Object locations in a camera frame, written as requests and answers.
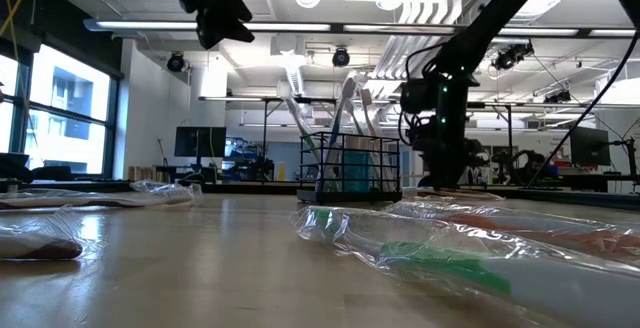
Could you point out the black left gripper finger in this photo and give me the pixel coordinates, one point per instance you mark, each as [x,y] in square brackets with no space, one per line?
[232,15]
[209,28]

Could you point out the clear toothbrush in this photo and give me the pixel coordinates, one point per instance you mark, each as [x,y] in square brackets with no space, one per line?
[485,196]

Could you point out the blue mouthwash bottle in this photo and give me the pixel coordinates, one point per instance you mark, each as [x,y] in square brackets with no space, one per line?
[347,173]
[361,170]

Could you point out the blue toothbrush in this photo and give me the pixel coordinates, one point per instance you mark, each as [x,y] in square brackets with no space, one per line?
[342,118]

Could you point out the white green toothbrush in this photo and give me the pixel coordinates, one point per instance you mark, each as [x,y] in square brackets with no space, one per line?
[299,123]

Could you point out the orange toothbrush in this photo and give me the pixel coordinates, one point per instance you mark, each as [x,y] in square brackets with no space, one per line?
[590,240]

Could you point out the purple toothbrush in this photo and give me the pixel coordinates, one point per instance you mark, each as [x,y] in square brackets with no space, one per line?
[75,199]

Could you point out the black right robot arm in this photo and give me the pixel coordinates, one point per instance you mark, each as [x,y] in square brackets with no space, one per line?
[500,13]

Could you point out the black ceiling track light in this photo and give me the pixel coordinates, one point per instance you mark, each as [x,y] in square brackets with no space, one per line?
[176,62]
[557,97]
[512,55]
[341,57]

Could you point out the long ceiling light strip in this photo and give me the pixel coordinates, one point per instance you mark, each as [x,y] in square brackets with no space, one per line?
[150,25]

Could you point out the person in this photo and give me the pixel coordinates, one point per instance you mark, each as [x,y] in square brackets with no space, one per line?
[537,168]

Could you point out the pink wrapped toothbrush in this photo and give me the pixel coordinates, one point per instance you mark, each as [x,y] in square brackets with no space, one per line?
[370,118]

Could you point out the black computer monitor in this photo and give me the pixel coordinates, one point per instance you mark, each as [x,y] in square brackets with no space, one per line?
[590,145]
[200,141]

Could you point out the wooden blocks stack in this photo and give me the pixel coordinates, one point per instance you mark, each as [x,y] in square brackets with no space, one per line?
[142,174]

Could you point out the dark framed window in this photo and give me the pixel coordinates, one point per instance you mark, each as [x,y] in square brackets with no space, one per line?
[65,133]

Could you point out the maroon wrapped toothbrush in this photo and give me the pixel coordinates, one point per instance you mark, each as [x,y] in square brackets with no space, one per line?
[45,250]

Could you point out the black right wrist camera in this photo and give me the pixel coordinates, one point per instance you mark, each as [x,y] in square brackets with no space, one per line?
[417,97]

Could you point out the white ceiling vent duct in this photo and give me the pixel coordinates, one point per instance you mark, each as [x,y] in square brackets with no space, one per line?
[289,48]

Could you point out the black aluminium table frame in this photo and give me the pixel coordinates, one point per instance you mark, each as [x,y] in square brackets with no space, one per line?
[240,188]

